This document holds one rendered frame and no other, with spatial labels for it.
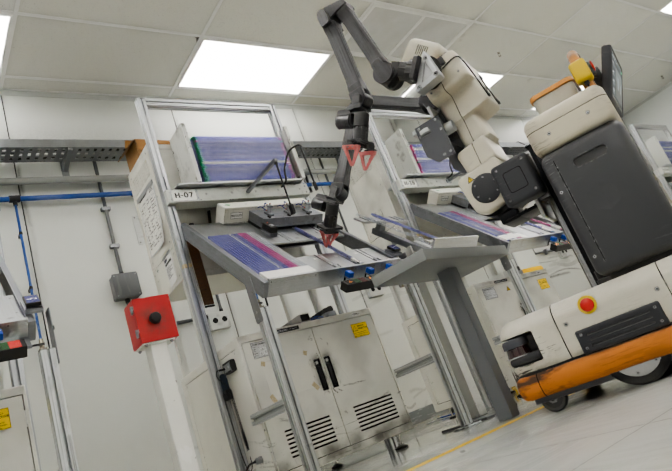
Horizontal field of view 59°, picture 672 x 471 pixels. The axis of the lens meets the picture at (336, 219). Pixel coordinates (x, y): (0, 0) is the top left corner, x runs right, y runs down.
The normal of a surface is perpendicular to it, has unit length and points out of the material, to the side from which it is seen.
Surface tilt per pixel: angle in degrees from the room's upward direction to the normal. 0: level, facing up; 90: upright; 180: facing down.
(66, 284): 90
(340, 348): 90
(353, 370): 90
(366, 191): 90
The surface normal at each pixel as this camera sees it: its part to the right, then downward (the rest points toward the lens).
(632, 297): -0.54, -0.09
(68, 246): 0.53, -0.45
